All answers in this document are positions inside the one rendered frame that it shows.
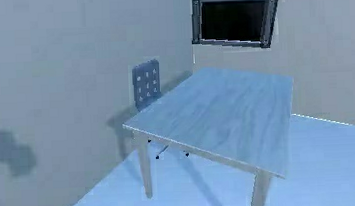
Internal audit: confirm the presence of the blue perforated swivel chair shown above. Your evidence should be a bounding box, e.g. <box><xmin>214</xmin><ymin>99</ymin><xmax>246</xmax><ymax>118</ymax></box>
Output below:
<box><xmin>131</xmin><ymin>57</ymin><xmax>191</xmax><ymax>161</ymax></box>

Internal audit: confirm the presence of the pale wooden table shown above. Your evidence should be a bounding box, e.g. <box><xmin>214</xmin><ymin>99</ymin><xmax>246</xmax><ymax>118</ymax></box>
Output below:
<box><xmin>119</xmin><ymin>63</ymin><xmax>300</xmax><ymax>206</ymax></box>

